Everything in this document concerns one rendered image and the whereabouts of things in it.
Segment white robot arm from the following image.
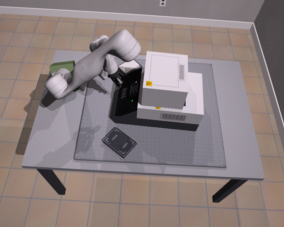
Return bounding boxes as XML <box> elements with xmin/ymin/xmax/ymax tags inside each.
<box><xmin>45</xmin><ymin>29</ymin><xmax>141</xmax><ymax>100</ymax></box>

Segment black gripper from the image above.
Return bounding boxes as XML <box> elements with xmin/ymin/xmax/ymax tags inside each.
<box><xmin>108</xmin><ymin>68</ymin><xmax>123</xmax><ymax>89</ymax></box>

